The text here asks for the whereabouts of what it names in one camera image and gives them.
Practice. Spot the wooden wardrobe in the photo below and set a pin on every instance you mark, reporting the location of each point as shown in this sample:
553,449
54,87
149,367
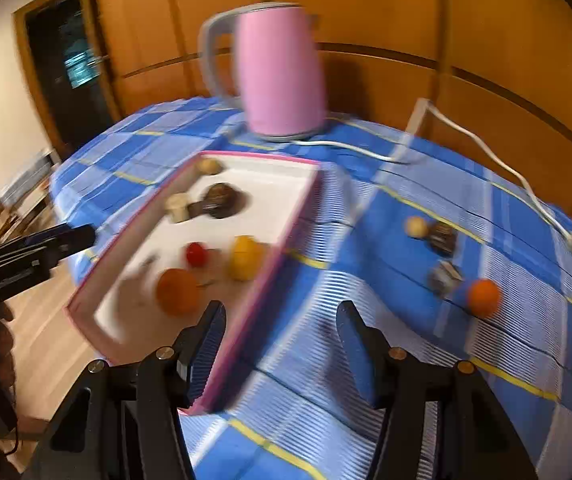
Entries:
391,10

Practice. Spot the yellow mango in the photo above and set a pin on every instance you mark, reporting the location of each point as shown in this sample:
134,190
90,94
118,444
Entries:
245,257

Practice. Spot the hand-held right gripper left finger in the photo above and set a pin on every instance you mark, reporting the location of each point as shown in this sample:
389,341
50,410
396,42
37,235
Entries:
205,350

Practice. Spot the cut taro piece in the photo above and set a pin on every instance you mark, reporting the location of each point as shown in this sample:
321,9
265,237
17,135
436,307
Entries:
178,207

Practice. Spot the dark sugarcane piece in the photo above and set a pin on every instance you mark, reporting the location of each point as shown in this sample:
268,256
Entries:
445,277

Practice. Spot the blue plaid tablecloth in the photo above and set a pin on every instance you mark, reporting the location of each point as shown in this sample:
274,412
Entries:
316,270

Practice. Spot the pink cardboard box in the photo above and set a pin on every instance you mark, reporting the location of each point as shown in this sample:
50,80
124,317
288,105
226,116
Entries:
266,185

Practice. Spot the dark water chestnut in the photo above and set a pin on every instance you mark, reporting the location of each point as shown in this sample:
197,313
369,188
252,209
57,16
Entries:
441,237
220,200

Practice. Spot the red cherry tomato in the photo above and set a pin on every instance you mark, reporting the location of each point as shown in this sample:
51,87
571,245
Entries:
195,254

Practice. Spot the tan longan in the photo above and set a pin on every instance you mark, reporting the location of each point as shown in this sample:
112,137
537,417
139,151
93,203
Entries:
209,165
417,226

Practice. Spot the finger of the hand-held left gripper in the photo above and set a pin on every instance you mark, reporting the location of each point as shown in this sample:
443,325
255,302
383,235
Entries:
35,237
73,241

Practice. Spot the small brown twig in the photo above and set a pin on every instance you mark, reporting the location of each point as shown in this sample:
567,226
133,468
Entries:
208,284

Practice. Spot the small orange tangerine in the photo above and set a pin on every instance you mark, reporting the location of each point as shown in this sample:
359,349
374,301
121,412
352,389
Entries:
484,297
176,291

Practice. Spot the pink electric kettle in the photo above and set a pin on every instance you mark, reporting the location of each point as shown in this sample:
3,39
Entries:
281,70

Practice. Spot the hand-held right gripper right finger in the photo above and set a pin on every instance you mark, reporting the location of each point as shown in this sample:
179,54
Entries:
361,355

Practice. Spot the dark door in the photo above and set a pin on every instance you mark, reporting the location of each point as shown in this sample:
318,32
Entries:
50,85

